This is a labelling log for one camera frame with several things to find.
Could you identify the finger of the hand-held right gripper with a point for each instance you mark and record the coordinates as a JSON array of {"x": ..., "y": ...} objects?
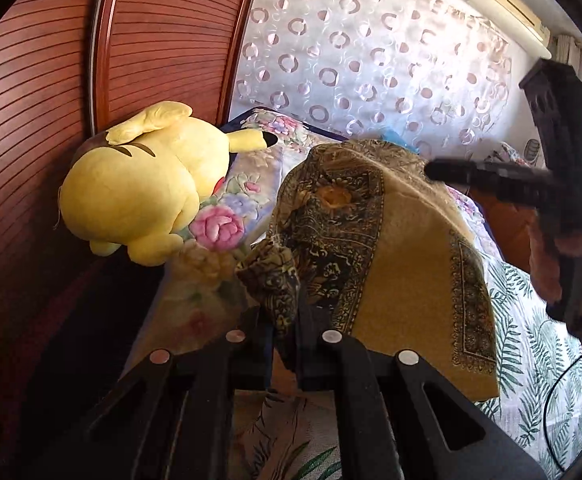
[{"x": 481, "y": 175}]

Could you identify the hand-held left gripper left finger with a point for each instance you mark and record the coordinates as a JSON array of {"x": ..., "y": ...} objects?
[{"x": 258, "y": 355}]

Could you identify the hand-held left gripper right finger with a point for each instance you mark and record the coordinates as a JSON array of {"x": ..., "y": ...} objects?
[{"x": 316, "y": 355}]

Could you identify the golden patterned garment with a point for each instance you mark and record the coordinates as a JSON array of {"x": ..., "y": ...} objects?
[{"x": 411, "y": 260}]

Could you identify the floral cloth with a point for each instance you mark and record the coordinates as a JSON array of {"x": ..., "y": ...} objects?
[{"x": 508, "y": 154}]

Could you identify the small round fan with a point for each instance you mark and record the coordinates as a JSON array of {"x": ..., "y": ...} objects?
[{"x": 533, "y": 152}]

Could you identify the wooden cabinet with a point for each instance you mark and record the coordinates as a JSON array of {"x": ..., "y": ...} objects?
[{"x": 511, "y": 230}]

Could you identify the pale window curtain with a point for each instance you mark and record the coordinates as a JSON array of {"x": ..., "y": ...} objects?
[{"x": 568, "y": 50}]

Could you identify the blue plastic bag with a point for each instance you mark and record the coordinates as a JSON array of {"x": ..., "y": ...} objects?
[{"x": 396, "y": 137}]

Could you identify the floral quilt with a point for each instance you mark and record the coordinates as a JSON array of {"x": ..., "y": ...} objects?
[{"x": 221, "y": 225}]

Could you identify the sheer circle-patterned curtain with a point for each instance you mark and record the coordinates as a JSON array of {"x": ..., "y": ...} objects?
[{"x": 346, "y": 35}]

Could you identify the yellow plush toy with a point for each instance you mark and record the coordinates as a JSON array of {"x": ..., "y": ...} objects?
[{"x": 136, "y": 185}]

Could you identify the wooden slatted wardrobe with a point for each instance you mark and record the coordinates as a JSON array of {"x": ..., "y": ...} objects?
[{"x": 46, "y": 85}]

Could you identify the wall air conditioner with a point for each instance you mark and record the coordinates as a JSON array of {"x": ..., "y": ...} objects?
[{"x": 511, "y": 7}]

